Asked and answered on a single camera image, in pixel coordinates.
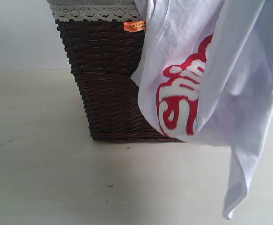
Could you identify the orange label tag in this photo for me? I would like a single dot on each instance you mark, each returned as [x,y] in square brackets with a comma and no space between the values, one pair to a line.
[134,26]

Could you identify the dark brown wicker basket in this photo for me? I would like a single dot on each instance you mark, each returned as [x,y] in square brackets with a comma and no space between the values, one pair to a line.
[103,58]

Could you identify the lace trimmed basket liner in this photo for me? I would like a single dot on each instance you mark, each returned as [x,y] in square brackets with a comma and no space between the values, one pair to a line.
[94,10]

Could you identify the white t-shirt red lettering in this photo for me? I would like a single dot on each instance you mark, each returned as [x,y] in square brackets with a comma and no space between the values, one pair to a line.
[206,76]

